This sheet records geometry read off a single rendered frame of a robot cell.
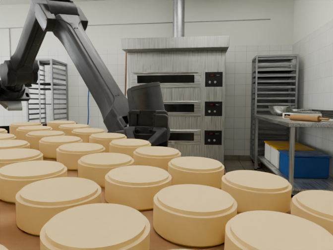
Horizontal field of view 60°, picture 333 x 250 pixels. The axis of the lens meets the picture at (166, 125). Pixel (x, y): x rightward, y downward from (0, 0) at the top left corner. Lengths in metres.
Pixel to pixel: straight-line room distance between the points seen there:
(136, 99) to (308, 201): 0.40
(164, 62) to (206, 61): 0.63
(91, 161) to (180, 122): 4.21
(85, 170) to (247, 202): 0.13
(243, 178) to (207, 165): 0.04
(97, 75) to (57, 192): 0.49
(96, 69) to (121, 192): 0.50
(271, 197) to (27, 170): 0.17
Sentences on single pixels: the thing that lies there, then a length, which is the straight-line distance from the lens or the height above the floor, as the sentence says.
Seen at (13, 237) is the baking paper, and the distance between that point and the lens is 0.19.
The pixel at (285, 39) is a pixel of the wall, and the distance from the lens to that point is 5.75.
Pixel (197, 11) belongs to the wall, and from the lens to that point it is 5.69.
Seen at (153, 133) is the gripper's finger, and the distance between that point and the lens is 0.44.
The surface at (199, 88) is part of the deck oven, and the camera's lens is 4.43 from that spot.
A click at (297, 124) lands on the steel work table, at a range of 2.98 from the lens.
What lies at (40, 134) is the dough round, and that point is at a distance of 0.41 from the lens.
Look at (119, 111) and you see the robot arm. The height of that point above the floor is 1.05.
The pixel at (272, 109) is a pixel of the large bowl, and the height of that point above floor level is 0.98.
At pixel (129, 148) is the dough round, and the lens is 0.33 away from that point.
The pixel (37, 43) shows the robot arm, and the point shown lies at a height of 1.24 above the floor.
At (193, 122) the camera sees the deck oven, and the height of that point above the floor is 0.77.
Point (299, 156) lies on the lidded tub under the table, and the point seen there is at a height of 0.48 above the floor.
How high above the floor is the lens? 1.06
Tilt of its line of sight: 4 degrees down
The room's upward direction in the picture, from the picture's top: straight up
